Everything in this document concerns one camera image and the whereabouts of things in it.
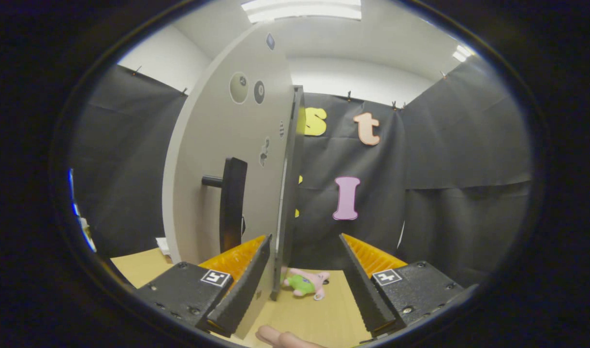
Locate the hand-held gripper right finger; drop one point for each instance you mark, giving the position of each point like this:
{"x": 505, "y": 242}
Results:
{"x": 365, "y": 290}

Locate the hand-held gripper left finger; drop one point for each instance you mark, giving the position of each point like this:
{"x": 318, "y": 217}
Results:
{"x": 246, "y": 285}

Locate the dark grey shoe cabinet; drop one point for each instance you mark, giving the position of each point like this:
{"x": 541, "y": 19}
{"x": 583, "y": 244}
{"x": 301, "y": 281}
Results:
{"x": 290, "y": 217}

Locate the pink and green plush toy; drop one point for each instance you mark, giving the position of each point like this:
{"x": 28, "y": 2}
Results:
{"x": 302, "y": 285}

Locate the white booklet box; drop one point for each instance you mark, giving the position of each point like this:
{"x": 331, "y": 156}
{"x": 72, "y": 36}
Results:
{"x": 163, "y": 245}

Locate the black backdrop cloth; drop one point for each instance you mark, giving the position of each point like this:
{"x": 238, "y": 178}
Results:
{"x": 445, "y": 217}

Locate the white cluttered tray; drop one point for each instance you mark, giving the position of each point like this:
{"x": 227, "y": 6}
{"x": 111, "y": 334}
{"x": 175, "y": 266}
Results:
{"x": 87, "y": 234}

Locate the small ceiling light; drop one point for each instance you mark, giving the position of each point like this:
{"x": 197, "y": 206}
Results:
{"x": 463, "y": 52}

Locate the long ceiling light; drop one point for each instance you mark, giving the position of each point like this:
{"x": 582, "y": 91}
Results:
{"x": 302, "y": 10}

